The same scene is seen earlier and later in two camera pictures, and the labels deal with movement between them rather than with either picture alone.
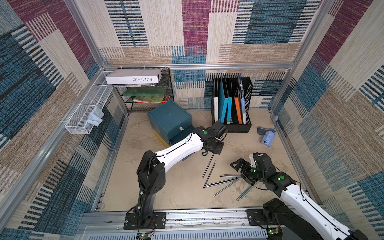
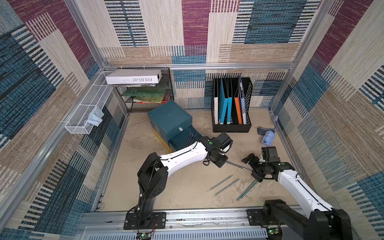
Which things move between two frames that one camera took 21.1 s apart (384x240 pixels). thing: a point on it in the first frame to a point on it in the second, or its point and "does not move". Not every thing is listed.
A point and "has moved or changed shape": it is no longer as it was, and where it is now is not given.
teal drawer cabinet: [170, 122] does not move
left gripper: [219, 150] to [221, 163]
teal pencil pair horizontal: [231, 175] has moved or changed shape
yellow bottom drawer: [161, 138] does not move
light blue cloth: [95, 116] does not move
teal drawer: [181, 136] does not move
